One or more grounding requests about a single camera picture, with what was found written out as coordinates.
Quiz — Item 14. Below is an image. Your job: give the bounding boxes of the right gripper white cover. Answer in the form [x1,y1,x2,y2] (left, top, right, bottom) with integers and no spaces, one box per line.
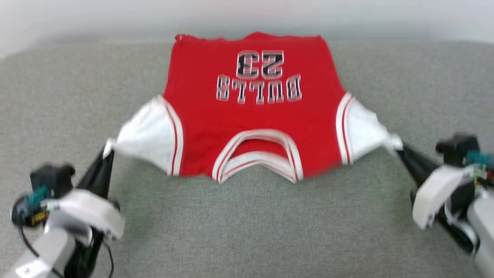
[396,143,480,254]

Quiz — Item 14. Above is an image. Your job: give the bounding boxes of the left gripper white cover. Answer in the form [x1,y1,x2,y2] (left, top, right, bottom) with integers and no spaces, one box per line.
[42,149,126,278]

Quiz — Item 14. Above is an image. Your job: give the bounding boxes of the red and white basketball jersey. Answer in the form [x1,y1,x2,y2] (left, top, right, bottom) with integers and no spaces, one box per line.
[103,32,404,184]

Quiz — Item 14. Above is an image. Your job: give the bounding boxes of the teal right camera connector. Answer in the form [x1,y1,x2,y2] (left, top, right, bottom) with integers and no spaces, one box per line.
[465,151,494,167]

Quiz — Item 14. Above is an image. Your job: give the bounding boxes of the teal camera connector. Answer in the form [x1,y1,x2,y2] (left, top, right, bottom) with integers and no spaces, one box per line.
[23,186,51,207]
[465,151,494,167]

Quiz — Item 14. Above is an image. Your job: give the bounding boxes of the teal left camera connector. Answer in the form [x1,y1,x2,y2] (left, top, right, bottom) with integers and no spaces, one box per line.
[23,186,51,207]

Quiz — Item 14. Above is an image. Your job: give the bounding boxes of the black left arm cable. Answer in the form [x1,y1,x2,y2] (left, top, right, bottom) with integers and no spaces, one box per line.
[101,240,115,278]

